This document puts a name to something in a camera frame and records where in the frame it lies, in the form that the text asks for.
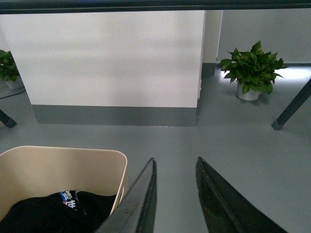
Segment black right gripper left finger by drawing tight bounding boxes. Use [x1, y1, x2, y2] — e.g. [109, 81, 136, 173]
[96, 158, 157, 233]

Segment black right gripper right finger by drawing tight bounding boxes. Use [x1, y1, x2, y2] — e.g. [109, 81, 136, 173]
[195, 157, 286, 233]

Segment beige plastic laundry hamper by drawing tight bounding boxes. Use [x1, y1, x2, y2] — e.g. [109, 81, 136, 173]
[0, 146, 128, 221]

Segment dark metal clothes hanger rack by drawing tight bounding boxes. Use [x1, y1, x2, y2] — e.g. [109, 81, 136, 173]
[0, 0, 311, 131]

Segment black printed t-shirt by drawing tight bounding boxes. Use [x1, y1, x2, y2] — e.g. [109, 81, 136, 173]
[0, 190, 116, 233]

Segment green potted plant right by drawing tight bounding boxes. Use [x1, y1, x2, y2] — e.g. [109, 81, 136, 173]
[220, 41, 287, 101]

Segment green potted plant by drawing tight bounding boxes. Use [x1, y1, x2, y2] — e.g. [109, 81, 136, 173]
[0, 50, 24, 89]
[220, 41, 287, 101]

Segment green potted plant left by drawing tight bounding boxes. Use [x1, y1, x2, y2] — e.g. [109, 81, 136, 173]
[0, 50, 24, 89]

